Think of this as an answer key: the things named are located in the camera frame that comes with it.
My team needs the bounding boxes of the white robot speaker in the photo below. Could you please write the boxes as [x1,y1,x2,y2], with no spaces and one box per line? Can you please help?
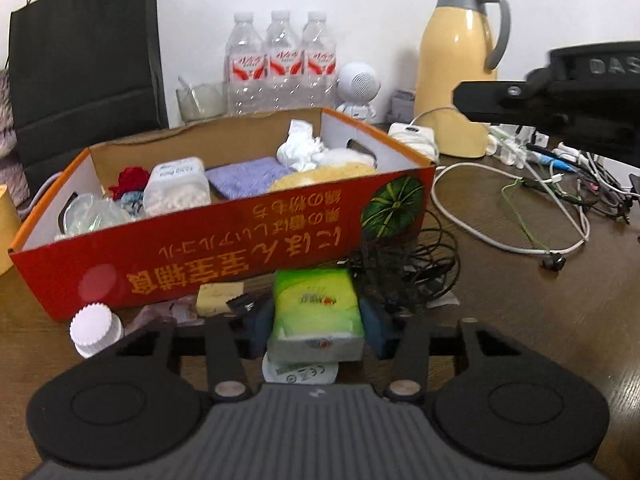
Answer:
[334,62,383,123]

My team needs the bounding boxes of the black paper bag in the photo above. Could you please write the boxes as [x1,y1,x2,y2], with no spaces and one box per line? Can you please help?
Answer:
[7,0,170,196]

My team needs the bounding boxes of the white spoon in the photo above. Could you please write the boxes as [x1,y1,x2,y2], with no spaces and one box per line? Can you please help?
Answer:
[177,75,201,116]

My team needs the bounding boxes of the yellow thermos jug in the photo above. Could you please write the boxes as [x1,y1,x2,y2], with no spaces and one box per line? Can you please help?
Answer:
[414,0,512,158]

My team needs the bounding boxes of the blue snack wrapper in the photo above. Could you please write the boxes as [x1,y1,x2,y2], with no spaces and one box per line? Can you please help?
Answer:
[117,187,148,218]

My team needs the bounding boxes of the small grey box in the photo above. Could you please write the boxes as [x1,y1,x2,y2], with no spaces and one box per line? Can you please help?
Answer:
[389,89,417,120]

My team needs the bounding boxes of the purple textured vase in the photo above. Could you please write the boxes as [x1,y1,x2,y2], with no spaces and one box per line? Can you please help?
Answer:
[0,67,31,208]

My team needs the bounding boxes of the green thin cable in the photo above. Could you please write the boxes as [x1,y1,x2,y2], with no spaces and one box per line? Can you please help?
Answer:
[500,177,556,256]

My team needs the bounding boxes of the small black packet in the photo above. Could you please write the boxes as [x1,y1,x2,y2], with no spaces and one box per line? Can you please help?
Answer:
[225,294,261,317]

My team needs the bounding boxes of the white charger brick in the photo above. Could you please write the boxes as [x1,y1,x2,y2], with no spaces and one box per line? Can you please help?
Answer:
[387,121,441,163]

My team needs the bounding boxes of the black earphone cable tangle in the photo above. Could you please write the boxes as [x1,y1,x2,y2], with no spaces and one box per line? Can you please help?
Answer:
[345,210,461,311]

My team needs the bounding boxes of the white charging cable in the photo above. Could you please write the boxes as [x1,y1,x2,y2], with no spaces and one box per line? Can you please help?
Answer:
[412,107,591,256]

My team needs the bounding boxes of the white bottle cap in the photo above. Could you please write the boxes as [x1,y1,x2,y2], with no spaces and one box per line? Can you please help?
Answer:
[69,304,125,358]

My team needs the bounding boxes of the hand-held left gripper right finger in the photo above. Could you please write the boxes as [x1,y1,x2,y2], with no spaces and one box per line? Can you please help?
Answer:
[360,296,523,403]

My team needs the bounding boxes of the clear cotton swab box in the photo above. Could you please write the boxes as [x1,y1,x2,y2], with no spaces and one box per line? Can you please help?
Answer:
[142,156,212,217]

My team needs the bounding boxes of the green tissue pack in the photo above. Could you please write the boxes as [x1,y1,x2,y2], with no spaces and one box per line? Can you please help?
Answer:
[267,269,366,363]

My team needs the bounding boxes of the yellow mug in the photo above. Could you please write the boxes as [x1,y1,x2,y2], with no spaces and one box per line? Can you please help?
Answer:
[0,185,23,277]

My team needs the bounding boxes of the clear water bottle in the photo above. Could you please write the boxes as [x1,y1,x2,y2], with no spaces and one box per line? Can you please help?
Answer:
[265,10,306,111]
[225,11,268,116]
[300,11,337,108]

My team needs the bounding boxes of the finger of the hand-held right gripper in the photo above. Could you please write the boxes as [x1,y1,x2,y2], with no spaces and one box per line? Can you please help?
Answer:
[452,80,571,126]

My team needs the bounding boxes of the clear iridescent plastic bag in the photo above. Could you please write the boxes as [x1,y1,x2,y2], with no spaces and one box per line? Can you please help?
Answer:
[55,192,133,241]

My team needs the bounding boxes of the white plastic bag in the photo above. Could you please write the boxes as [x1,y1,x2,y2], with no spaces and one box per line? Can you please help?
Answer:
[276,119,326,172]

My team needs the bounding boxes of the thick white cable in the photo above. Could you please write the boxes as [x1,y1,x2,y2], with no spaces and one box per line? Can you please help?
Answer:
[27,171,65,213]

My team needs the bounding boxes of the glass cup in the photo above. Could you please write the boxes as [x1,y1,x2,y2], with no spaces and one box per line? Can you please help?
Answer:
[176,82,228,125]

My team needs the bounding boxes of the translucent wrapper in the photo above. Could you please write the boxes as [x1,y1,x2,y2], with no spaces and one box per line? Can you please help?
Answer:
[125,296,201,336]

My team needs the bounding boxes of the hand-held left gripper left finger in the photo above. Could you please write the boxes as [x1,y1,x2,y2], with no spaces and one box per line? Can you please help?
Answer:
[112,300,275,403]

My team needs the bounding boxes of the red fabric flower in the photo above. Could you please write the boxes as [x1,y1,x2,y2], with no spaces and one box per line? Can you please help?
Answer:
[107,166,151,201]

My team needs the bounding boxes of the white power strip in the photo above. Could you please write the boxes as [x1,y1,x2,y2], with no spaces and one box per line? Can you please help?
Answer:
[485,125,601,171]

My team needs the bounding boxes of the pale yellow block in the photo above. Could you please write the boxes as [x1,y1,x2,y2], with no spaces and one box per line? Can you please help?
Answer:
[196,282,246,317]

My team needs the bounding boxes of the purple knit drawstring pouch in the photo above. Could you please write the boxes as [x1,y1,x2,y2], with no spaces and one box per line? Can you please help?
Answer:
[205,156,293,201]

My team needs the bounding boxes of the red cardboard box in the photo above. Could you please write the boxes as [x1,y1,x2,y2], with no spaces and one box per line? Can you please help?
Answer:
[7,106,437,323]

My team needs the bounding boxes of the yellow plush toy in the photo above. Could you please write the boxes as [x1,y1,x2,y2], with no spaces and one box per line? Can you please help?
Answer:
[267,146,378,193]

